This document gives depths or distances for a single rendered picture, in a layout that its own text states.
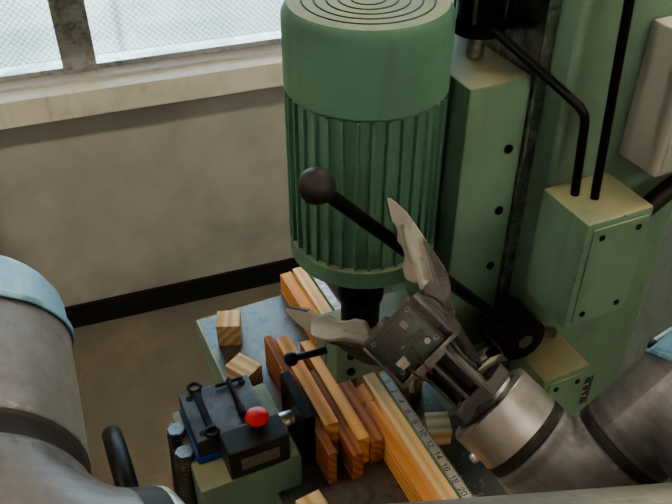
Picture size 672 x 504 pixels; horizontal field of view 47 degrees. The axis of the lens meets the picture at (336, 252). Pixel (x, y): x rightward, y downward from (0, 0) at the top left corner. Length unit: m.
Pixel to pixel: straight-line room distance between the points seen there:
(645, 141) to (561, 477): 0.39
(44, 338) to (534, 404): 0.46
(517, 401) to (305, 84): 0.36
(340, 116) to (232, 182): 1.73
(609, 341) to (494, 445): 0.51
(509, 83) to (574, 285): 0.24
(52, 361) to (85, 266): 2.18
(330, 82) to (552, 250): 0.33
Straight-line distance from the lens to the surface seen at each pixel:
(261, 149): 2.45
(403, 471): 1.04
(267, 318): 1.30
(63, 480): 0.34
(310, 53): 0.75
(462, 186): 0.89
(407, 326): 0.70
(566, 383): 1.01
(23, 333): 0.40
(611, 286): 0.95
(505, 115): 0.87
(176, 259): 2.61
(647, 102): 0.91
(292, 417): 1.07
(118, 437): 1.11
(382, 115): 0.76
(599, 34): 0.85
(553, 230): 0.91
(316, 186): 0.68
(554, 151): 0.89
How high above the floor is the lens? 1.78
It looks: 38 degrees down
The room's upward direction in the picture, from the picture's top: straight up
